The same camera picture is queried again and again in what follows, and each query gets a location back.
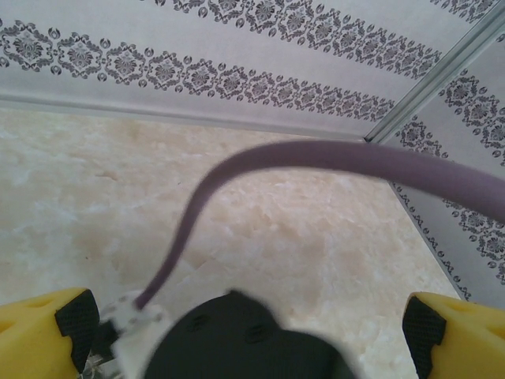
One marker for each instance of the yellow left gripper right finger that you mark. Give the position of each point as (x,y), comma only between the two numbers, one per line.
(469,339)

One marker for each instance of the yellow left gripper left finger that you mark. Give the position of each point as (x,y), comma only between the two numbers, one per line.
(27,335)

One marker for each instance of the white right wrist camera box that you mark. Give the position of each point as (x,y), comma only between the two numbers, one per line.
(132,355)

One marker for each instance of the aluminium wall base strip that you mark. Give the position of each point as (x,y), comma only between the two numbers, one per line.
(158,113)

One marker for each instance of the aluminium right corner post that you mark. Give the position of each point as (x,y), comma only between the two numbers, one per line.
(434,81)

